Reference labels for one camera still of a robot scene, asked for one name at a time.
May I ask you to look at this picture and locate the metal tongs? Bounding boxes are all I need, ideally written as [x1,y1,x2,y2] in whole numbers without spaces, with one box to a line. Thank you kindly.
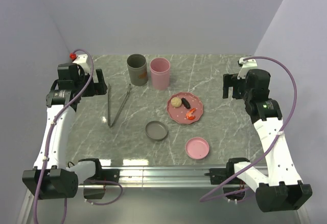
[107,83,132,128]

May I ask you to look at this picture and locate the black sea cucumber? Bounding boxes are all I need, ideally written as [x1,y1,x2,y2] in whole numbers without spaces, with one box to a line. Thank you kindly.
[181,98,191,109]

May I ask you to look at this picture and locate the red shrimp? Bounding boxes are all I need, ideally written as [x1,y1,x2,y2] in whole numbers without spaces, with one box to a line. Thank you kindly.
[185,108,197,120]

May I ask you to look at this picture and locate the round steamed bun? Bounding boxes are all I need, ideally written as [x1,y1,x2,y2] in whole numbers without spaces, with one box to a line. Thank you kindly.
[170,97,182,108]

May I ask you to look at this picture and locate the grey round lid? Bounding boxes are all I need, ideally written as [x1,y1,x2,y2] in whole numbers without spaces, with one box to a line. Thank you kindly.
[145,121,168,141]

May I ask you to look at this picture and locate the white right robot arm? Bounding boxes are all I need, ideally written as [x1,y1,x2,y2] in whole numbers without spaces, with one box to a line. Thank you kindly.
[200,69,312,212]

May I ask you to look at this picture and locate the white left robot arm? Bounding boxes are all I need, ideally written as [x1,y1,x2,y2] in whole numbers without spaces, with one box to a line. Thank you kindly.
[22,62,110,200]

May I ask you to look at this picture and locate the grey lunch box cup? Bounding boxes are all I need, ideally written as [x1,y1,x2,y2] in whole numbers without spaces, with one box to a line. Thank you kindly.
[127,54,148,86]

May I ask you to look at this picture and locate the pink lunch box cup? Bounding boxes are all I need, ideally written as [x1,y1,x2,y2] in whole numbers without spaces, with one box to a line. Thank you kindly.
[150,57,170,90]

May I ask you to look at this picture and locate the pink dotted plate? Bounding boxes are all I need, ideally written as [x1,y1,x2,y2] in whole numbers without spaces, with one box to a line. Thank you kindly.
[166,92,204,125]

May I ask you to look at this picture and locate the pink round lid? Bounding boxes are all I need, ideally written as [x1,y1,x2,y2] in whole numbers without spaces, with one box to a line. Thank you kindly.
[185,137,210,160]

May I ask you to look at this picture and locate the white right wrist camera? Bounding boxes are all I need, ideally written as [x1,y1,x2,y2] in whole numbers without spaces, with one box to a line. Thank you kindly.
[237,57,258,79]

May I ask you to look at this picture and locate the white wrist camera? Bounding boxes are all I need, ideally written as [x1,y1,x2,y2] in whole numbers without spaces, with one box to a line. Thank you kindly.
[237,57,258,79]
[73,54,92,75]

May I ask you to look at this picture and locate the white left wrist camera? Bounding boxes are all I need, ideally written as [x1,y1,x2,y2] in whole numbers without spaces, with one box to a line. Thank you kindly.
[73,54,92,75]

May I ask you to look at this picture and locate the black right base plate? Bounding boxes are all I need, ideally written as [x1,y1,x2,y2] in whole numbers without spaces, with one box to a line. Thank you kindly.
[204,168,229,185]

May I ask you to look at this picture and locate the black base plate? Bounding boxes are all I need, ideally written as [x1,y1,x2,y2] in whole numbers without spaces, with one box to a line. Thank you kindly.
[204,168,229,185]
[88,168,120,183]

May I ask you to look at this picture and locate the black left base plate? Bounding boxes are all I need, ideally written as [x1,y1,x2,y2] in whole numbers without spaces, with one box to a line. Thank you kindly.
[88,168,120,183]

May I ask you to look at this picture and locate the aluminium mounting rail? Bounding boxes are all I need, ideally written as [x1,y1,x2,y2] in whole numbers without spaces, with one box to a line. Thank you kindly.
[76,165,269,189]

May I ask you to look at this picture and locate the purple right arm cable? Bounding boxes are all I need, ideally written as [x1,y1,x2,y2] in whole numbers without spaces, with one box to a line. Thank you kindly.
[199,56,297,203]

